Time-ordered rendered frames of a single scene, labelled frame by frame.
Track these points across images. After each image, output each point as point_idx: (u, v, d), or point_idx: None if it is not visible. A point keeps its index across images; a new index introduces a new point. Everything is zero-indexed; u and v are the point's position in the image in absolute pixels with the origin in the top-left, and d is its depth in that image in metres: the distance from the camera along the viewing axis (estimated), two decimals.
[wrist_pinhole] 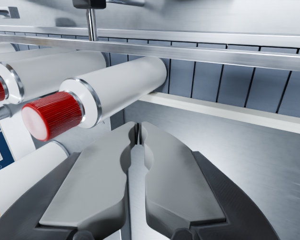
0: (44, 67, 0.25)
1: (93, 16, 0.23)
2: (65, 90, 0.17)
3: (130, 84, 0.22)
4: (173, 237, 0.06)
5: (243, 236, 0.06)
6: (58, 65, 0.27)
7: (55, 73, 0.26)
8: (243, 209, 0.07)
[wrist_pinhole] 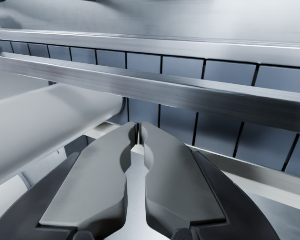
0: None
1: None
2: None
3: (29, 132, 0.12)
4: (173, 237, 0.06)
5: (243, 236, 0.06)
6: None
7: None
8: (243, 209, 0.07)
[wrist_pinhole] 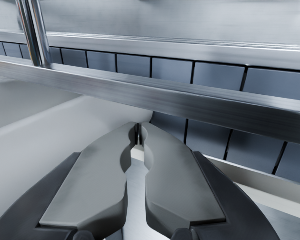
0: None
1: (34, 15, 0.11)
2: None
3: (64, 157, 0.10)
4: (173, 237, 0.06)
5: (243, 236, 0.06)
6: None
7: None
8: (243, 209, 0.07)
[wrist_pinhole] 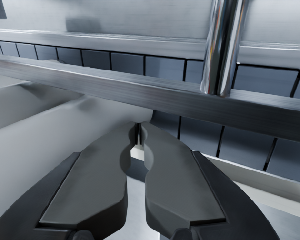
0: None
1: (245, 14, 0.06)
2: None
3: (64, 157, 0.10)
4: (173, 237, 0.06)
5: (243, 236, 0.06)
6: (9, 118, 0.12)
7: None
8: (243, 209, 0.07)
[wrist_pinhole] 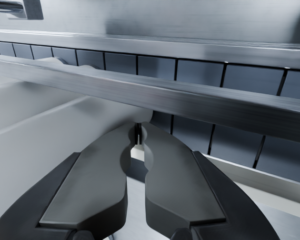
0: None
1: None
2: None
3: (63, 157, 0.10)
4: (173, 237, 0.06)
5: (243, 236, 0.06)
6: (11, 119, 0.12)
7: None
8: (243, 209, 0.07)
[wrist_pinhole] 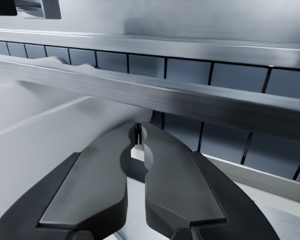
0: None
1: None
2: None
3: (63, 158, 0.10)
4: (173, 237, 0.06)
5: (243, 236, 0.06)
6: (10, 119, 0.12)
7: None
8: (243, 209, 0.07)
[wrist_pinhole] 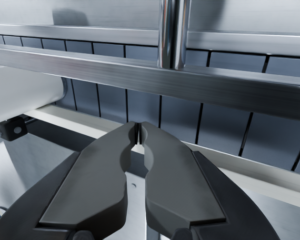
0: None
1: None
2: None
3: None
4: (173, 237, 0.06)
5: (243, 236, 0.06)
6: None
7: None
8: (243, 209, 0.07)
